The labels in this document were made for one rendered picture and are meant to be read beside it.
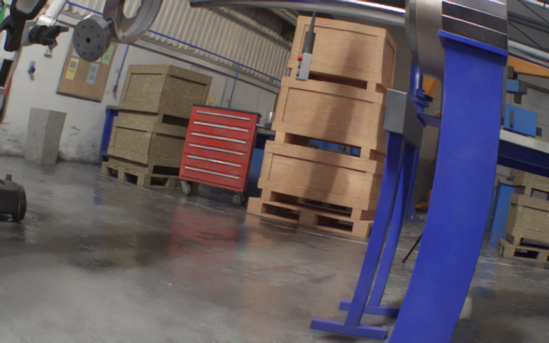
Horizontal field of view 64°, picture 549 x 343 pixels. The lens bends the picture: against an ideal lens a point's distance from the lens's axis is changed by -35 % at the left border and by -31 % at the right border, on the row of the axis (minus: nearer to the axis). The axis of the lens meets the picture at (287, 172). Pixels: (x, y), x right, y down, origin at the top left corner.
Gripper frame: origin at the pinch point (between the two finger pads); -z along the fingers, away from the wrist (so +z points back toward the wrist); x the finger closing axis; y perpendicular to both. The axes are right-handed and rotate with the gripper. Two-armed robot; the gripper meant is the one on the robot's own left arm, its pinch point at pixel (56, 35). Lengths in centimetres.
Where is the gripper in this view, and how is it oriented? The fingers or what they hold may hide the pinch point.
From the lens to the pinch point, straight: 208.5
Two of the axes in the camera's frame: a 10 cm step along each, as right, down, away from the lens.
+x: 3.6, -6.1, 7.0
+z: -9.3, -2.7, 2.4
